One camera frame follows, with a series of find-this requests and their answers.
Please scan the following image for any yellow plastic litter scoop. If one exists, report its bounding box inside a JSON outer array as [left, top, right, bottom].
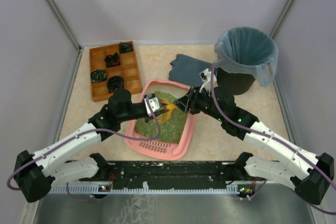
[[156, 98, 177, 124]]

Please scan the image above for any pink litter box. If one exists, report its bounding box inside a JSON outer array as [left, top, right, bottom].
[[125, 79, 197, 161]]

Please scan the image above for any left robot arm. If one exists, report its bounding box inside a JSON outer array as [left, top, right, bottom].
[[7, 89, 165, 203]]

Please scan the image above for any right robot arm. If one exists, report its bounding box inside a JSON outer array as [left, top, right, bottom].
[[174, 87, 334, 205]]

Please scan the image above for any green cat litter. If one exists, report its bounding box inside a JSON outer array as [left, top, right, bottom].
[[134, 91, 187, 145]]

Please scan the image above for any folded grey-blue cloth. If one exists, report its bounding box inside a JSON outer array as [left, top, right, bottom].
[[168, 54, 212, 87]]

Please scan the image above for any black trash bin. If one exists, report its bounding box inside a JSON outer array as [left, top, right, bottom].
[[216, 68, 255, 95]]

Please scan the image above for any black round coiled item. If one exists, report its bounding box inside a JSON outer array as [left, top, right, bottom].
[[107, 76, 124, 93]]

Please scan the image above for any wooden compartment tray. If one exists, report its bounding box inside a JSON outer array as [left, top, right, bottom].
[[89, 41, 142, 102]]

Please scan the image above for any black green coiled item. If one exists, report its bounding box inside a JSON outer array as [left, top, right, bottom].
[[90, 69, 107, 83]]

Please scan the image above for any blue plastic bin liner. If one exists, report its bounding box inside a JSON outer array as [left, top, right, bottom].
[[214, 27, 279, 87]]

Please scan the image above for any black coiled item middle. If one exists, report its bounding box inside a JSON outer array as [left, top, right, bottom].
[[104, 52, 120, 68]]

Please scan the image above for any black coiled item top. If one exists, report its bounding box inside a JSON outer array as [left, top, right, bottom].
[[118, 42, 133, 54]]

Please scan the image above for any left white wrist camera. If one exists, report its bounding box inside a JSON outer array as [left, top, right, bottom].
[[144, 93, 163, 116]]

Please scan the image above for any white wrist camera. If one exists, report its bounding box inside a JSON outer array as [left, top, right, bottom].
[[144, 93, 163, 116], [199, 68, 217, 92]]

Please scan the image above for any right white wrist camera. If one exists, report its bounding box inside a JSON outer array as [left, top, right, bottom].
[[199, 68, 217, 92]]

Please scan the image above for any black metal base rail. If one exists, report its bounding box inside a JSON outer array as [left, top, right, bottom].
[[53, 161, 263, 198]]

